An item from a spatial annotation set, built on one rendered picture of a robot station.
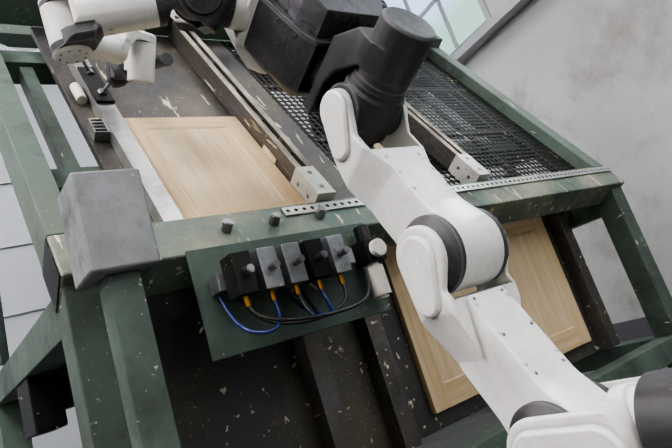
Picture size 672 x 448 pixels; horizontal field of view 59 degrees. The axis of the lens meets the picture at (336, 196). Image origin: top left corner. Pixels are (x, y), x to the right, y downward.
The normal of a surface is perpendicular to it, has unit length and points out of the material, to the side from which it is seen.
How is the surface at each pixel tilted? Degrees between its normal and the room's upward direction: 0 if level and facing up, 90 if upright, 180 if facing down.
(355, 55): 90
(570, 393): 51
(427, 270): 90
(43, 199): 60
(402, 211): 90
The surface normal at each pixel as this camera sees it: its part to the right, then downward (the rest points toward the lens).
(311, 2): -0.49, 0.40
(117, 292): 0.54, -0.38
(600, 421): -0.78, 0.10
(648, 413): -0.83, -0.38
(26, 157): 0.32, -0.79
